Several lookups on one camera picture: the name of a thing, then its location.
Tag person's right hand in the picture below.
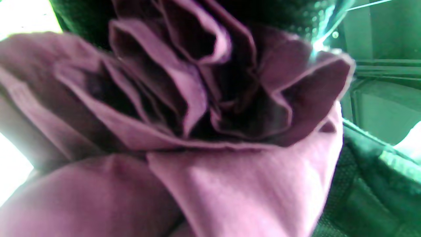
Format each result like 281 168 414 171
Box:
312 127 421 237

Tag person's left hand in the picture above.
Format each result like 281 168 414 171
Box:
49 0 349 50

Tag magenta shorts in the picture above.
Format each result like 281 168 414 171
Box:
0 0 356 237

